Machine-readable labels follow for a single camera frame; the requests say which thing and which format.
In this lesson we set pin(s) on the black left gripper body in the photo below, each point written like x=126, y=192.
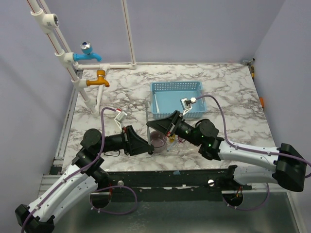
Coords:
x=122, y=136

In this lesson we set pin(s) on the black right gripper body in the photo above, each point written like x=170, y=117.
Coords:
x=175, y=132

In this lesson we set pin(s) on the purple mug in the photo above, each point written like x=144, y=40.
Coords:
x=159, y=141

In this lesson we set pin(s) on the clear textured glass tray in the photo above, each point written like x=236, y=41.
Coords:
x=181, y=147

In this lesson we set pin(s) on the light blue perforated basket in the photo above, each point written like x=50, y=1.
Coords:
x=169, y=95

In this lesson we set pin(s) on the light blue toothbrush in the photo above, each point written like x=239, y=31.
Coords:
x=171, y=146

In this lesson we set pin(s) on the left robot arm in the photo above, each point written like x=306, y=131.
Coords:
x=82, y=177

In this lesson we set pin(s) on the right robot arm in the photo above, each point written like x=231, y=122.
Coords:
x=281, y=165

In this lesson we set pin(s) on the orange tap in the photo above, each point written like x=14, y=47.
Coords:
x=100, y=74

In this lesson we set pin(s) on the blue tap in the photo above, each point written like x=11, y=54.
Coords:
x=87, y=53

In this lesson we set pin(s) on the orange clip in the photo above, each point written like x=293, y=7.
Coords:
x=262, y=102

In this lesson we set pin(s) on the yellow clamp tool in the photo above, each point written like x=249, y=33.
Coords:
x=250, y=64

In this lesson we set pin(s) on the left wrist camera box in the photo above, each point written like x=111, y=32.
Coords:
x=120, y=117

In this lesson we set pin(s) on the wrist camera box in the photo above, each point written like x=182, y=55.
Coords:
x=187, y=104
x=120, y=117

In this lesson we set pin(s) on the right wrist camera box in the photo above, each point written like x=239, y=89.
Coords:
x=187, y=104

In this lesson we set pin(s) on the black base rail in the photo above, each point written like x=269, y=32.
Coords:
x=171, y=185

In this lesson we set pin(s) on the white pvc pipe frame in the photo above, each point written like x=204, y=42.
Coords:
x=82, y=70

